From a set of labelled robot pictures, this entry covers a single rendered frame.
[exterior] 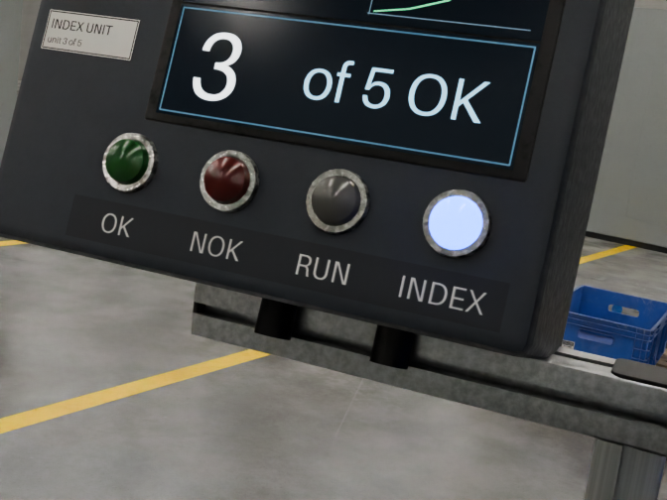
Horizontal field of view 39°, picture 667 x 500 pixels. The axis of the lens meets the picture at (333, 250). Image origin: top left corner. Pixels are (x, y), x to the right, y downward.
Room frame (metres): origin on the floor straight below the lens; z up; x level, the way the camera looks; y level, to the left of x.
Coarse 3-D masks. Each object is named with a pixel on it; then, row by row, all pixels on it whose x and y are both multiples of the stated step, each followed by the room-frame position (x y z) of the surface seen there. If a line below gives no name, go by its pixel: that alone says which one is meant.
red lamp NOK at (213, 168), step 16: (208, 160) 0.40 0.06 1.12; (224, 160) 0.39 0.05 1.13; (240, 160) 0.39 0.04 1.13; (208, 176) 0.39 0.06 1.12; (224, 176) 0.39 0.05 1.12; (240, 176) 0.39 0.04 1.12; (256, 176) 0.39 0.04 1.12; (208, 192) 0.39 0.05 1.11; (224, 192) 0.39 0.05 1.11; (240, 192) 0.39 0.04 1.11; (224, 208) 0.39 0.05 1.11; (240, 208) 0.39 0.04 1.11
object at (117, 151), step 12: (120, 144) 0.41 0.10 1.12; (132, 144) 0.41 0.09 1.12; (144, 144) 0.41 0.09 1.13; (108, 156) 0.41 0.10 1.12; (120, 156) 0.41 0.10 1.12; (132, 156) 0.40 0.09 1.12; (144, 156) 0.41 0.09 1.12; (156, 156) 0.41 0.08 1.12; (108, 168) 0.41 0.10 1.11; (120, 168) 0.40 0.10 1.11; (132, 168) 0.40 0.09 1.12; (144, 168) 0.41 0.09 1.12; (156, 168) 0.41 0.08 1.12; (108, 180) 0.41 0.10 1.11; (120, 180) 0.40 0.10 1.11; (132, 180) 0.40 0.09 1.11; (144, 180) 0.41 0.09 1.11
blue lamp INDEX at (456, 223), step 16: (448, 192) 0.36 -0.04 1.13; (464, 192) 0.36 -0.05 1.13; (432, 208) 0.36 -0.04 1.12; (448, 208) 0.35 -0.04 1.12; (464, 208) 0.35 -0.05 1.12; (480, 208) 0.35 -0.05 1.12; (432, 224) 0.36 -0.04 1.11; (448, 224) 0.35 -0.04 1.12; (464, 224) 0.35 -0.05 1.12; (480, 224) 0.35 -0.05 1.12; (432, 240) 0.36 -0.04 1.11; (448, 240) 0.35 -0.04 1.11; (464, 240) 0.35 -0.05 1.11; (480, 240) 0.35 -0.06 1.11; (448, 256) 0.35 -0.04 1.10; (464, 256) 0.35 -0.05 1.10
